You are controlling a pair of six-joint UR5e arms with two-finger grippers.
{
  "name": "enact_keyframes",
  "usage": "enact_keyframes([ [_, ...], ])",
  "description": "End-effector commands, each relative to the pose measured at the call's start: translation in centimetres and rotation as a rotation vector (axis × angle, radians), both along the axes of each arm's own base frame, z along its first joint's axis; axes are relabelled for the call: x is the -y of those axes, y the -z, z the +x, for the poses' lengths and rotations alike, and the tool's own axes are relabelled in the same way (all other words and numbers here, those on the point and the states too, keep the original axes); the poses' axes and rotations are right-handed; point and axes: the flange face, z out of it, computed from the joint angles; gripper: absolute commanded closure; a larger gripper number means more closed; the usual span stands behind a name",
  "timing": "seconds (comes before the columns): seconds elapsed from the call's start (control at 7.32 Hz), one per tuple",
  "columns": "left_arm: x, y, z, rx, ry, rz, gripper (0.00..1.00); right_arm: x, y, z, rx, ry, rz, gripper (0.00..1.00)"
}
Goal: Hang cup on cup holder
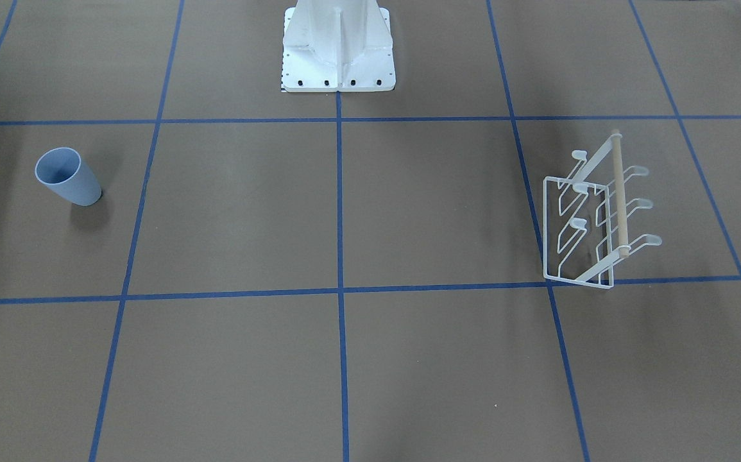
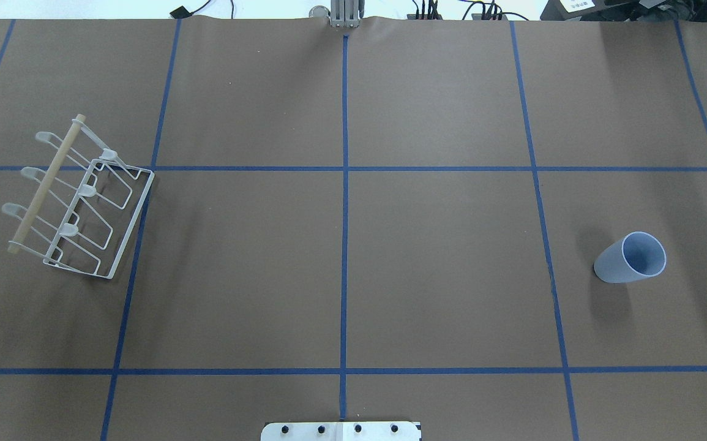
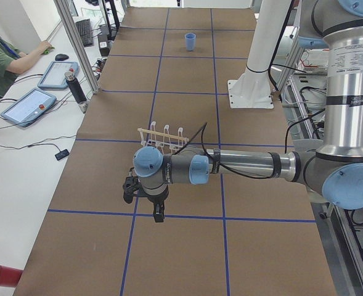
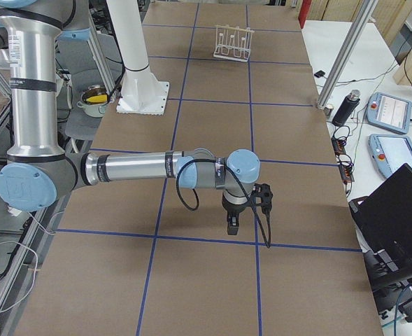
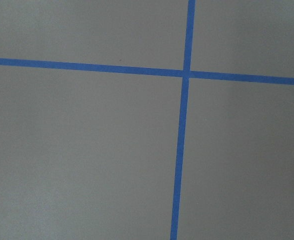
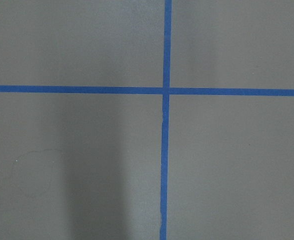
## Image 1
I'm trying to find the white wire cup holder rack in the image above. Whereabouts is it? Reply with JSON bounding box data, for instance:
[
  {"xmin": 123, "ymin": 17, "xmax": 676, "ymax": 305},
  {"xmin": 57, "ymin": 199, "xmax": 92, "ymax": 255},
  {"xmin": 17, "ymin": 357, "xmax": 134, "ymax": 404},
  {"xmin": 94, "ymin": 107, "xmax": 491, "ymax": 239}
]
[{"xmin": 542, "ymin": 130, "xmax": 663, "ymax": 289}]

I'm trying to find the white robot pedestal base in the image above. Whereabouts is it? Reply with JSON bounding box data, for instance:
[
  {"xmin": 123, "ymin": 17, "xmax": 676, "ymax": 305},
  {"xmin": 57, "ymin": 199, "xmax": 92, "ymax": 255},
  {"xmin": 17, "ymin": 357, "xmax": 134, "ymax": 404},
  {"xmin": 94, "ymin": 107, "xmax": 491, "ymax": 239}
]
[{"xmin": 280, "ymin": 1, "xmax": 396, "ymax": 93}]

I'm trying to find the light blue plastic cup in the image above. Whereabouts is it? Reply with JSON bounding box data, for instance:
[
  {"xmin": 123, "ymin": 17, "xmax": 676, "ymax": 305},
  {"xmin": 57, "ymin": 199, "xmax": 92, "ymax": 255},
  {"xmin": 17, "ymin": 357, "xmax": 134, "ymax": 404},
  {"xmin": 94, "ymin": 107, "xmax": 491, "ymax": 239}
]
[{"xmin": 34, "ymin": 147, "xmax": 103, "ymax": 207}]

